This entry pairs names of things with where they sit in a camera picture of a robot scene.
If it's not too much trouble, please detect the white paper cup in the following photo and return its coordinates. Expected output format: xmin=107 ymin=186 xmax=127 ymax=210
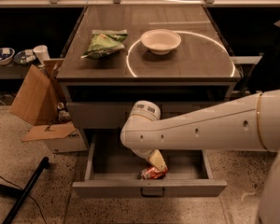
xmin=33 ymin=45 xmax=49 ymax=63

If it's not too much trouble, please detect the green chip bag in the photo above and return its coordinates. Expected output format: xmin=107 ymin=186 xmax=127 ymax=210
xmin=81 ymin=30 xmax=128 ymax=59

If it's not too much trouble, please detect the black stand leg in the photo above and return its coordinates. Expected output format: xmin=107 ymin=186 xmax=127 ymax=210
xmin=0 ymin=157 xmax=50 ymax=224

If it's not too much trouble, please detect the black floor cable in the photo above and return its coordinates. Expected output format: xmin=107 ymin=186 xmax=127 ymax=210
xmin=0 ymin=168 xmax=49 ymax=224

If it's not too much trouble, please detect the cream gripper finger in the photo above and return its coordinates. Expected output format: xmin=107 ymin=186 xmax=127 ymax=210
xmin=147 ymin=150 xmax=167 ymax=172

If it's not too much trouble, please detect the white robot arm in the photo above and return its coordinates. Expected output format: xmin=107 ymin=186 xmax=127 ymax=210
xmin=120 ymin=90 xmax=280 ymax=224

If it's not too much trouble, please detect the blue patterned bowl left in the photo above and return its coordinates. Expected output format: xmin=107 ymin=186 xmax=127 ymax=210
xmin=0 ymin=48 xmax=15 ymax=65

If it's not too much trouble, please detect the open cardboard box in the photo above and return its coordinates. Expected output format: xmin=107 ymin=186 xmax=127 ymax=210
xmin=10 ymin=59 xmax=88 ymax=153

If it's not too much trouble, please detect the closed upper drawer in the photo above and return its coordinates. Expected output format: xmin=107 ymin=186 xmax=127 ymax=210
xmin=66 ymin=102 xmax=221 ymax=129

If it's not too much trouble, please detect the white paper bowl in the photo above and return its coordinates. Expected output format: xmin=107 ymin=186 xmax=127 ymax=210
xmin=140 ymin=29 xmax=181 ymax=55

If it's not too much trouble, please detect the open lower drawer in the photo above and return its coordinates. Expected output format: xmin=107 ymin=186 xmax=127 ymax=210
xmin=73 ymin=130 xmax=227 ymax=198

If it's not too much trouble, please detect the grey drawer cabinet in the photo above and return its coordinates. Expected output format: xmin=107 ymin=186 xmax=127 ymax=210
xmin=56 ymin=4 xmax=243 ymax=147

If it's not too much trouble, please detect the blue patterned bowl right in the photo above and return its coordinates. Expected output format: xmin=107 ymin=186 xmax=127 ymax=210
xmin=14 ymin=49 xmax=36 ymax=66

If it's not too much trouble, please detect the black office chair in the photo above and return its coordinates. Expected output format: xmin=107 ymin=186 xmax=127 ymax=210
xmin=244 ymin=31 xmax=280 ymax=93

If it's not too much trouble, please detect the blue patterned bowl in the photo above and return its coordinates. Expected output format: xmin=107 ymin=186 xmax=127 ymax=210
xmin=0 ymin=48 xmax=15 ymax=65
xmin=14 ymin=49 xmax=36 ymax=66

